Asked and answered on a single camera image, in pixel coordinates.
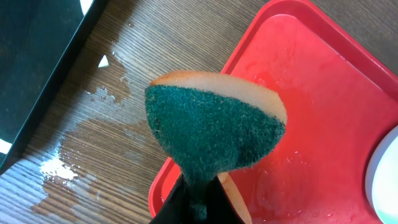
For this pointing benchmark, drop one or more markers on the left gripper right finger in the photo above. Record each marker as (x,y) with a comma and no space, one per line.
(218,207)

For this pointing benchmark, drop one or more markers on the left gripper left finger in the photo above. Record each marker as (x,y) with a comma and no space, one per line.
(177,208)

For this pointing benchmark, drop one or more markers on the green and orange sponge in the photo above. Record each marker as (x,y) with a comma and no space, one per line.
(210,124)

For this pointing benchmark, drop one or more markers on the light blue plate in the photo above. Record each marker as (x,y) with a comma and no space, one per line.
(381,179)

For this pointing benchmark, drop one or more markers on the red plastic tray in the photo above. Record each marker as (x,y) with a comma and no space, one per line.
(337,100)

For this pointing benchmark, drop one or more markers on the black rectangular water tray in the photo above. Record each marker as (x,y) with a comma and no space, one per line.
(40,41)

